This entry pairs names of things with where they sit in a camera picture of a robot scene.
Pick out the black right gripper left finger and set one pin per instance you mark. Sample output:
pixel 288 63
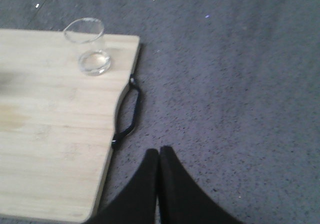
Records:
pixel 136 203

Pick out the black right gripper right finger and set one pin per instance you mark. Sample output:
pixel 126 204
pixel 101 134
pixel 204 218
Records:
pixel 181 200

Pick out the wooden cutting board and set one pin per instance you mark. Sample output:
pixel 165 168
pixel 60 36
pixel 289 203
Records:
pixel 56 124

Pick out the clear glass beaker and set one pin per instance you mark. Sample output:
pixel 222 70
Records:
pixel 86 36

